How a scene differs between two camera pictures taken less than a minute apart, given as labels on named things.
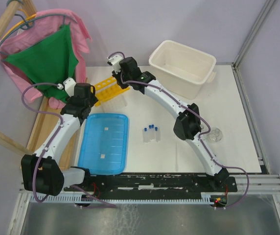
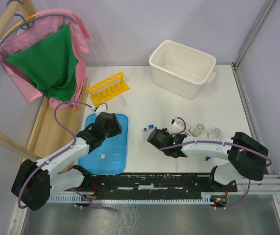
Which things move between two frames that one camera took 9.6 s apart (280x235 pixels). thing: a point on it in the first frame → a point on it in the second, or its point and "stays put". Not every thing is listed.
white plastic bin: x=181 y=70 stays put
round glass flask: x=215 y=135 stays put
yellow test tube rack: x=108 y=89 stays put
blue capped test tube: x=146 y=135 stays put
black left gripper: x=93 y=100 → x=117 y=128
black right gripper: x=116 y=76 → x=165 y=132
